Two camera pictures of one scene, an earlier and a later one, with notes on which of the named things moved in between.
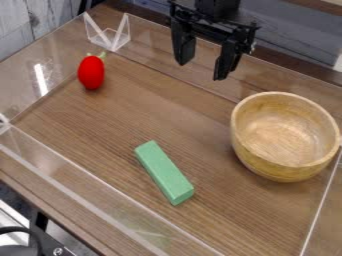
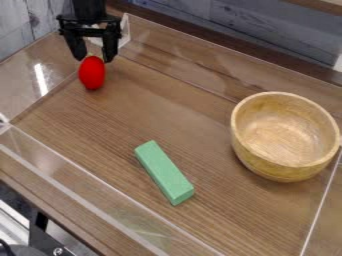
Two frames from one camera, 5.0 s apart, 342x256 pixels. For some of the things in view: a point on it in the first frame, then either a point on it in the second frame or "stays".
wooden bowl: x=283 y=136 stays
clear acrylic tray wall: x=88 y=198 stays
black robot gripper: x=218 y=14 to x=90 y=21
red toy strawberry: x=91 y=70 stays
